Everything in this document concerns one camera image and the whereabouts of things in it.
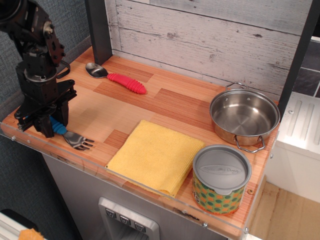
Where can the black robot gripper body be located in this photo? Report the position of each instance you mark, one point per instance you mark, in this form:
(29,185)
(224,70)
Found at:
(40,99)

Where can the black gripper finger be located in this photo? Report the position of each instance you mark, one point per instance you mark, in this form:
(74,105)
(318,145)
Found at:
(61,113)
(43,125)

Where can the blue handled metal fork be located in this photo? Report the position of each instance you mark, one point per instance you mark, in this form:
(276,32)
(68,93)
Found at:
(75,140)

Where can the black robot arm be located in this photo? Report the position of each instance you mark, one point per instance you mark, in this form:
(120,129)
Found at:
(33,34)

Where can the yellow folded cloth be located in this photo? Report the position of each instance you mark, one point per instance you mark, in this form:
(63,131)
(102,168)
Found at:
(156,157)

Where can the clear acrylic edge guard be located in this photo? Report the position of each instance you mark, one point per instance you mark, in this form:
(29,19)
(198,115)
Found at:
(82,182)

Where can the orange object at corner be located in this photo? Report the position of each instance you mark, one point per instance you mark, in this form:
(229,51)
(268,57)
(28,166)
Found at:
(30,234)

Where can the silver dispenser panel with buttons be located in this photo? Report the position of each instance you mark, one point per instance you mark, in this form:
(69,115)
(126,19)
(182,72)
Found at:
(122,223)

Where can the green orange patterned can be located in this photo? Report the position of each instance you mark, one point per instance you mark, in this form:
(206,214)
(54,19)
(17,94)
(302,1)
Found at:
(220,176)

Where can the small steel pot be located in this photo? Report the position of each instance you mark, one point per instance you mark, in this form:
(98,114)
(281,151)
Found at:
(244,117)

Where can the white toy sink unit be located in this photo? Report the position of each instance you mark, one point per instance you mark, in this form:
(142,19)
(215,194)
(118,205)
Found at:
(294,161)

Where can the red handled metal spoon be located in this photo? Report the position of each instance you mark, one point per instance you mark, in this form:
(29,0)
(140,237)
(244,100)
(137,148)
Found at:
(97,71)

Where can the dark left vertical post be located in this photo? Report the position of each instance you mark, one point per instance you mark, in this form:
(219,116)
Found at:
(99,30)

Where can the dark vertical post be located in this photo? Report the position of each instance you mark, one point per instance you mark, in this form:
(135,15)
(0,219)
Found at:
(299,55)
(99,30)

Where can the dark right vertical post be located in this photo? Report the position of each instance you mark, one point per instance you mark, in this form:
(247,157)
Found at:
(299,55)

